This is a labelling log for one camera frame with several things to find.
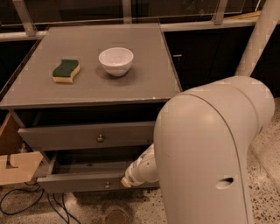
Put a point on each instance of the grey top drawer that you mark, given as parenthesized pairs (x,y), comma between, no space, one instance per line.
(72,137)

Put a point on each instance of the green yellow sponge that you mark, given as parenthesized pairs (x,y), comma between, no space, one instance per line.
(66,71)

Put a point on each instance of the grey drawer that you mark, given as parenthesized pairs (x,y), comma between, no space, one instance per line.
(72,137)
(82,172)

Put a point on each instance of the metal railing frame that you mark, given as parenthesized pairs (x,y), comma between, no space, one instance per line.
(30,19)

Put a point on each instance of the white diagonal post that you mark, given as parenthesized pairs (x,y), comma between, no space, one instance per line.
(260,36)

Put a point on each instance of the grey wooden drawer cabinet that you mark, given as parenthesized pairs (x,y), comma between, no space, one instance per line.
(95,96)

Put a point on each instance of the white ceramic bowl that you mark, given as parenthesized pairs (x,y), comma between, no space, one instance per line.
(116,61)

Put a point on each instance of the round floor drain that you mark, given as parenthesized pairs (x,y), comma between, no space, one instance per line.
(117,216)

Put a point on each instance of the light wooden board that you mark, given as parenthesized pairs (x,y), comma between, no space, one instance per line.
(15,166)

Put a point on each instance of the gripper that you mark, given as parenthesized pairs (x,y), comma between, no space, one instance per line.
(133,174)

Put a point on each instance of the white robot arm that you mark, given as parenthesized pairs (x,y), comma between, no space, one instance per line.
(199,151)

